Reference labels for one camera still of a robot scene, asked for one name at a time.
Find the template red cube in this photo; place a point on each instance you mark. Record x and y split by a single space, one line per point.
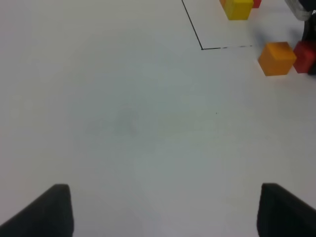
256 3

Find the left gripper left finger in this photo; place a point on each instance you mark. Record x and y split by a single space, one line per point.
50 215

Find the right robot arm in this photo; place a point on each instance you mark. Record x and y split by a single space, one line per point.
303 10

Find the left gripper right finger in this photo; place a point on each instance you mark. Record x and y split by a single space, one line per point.
282 214

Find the template orange cube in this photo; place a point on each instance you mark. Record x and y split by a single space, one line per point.
222 2

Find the template yellow cube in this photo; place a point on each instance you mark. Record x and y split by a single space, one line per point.
238 9

